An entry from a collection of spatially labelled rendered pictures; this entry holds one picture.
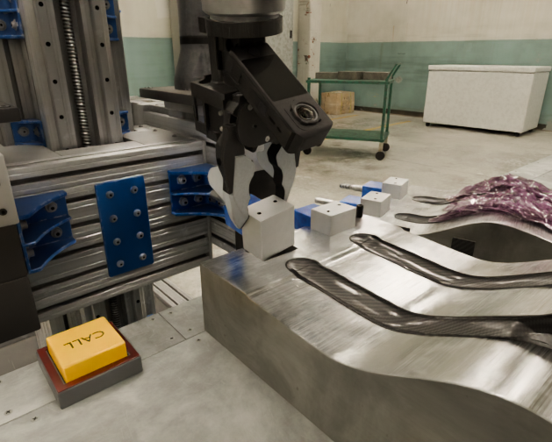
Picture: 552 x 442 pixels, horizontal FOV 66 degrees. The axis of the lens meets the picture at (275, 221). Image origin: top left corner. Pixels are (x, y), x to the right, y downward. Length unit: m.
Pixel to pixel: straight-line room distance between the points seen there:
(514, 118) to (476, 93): 0.65
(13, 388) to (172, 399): 0.16
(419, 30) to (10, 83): 7.94
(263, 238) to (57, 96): 0.52
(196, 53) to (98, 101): 0.21
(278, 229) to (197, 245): 0.45
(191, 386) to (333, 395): 0.15
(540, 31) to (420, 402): 7.60
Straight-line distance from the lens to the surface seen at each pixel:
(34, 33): 0.87
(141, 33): 6.33
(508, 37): 7.94
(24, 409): 0.49
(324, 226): 0.55
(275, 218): 0.46
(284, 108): 0.37
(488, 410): 0.29
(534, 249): 0.64
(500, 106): 7.05
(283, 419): 0.42
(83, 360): 0.46
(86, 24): 0.90
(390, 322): 0.41
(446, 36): 8.31
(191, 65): 0.89
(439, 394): 0.30
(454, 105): 7.28
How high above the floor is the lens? 1.11
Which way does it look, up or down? 22 degrees down
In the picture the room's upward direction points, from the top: straight up
